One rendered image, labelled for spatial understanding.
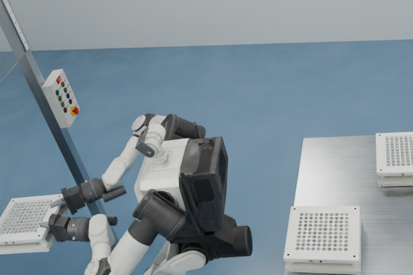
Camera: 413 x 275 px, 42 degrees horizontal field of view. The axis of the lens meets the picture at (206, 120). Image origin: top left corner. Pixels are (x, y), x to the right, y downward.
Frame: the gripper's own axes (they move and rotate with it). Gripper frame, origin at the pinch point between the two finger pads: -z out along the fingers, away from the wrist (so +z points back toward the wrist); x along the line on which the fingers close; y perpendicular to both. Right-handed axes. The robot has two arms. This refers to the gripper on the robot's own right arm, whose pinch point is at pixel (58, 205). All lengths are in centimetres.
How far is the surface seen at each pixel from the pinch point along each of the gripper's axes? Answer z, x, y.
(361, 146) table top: 122, 14, -30
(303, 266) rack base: 67, 12, -72
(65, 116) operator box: 16, 4, 73
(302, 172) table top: 94, 14, -29
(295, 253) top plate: 66, 7, -69
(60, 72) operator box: 23, -15, 85
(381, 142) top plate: 124, 7, -41
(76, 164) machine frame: 12, 36, 76
